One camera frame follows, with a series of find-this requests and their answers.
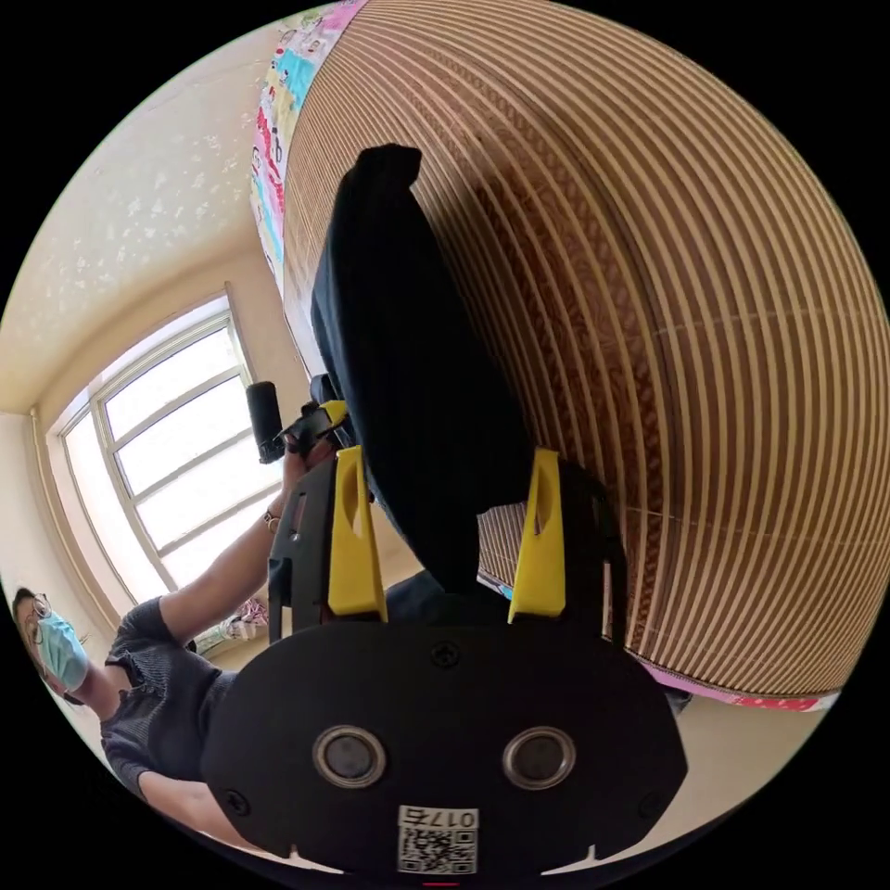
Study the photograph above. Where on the person's left hand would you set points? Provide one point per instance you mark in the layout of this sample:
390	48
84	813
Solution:
306	464

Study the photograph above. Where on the person's body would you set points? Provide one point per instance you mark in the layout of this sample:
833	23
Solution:
163	695

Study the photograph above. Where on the black pants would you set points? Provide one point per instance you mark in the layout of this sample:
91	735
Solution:
417	361

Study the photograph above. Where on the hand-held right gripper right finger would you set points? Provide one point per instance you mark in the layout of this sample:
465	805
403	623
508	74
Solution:
539	556

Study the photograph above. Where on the person's left forearm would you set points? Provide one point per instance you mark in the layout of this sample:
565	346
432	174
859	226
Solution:
222	563

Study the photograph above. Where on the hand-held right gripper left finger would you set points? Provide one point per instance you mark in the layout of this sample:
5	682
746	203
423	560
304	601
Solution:
351	556

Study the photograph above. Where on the bed with woven mat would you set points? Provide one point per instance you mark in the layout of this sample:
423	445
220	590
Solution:
660	292

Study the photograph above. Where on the window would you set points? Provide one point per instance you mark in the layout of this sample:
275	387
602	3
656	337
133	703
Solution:
174	452

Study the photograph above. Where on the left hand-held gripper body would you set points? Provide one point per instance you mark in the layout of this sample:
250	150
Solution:
309	425

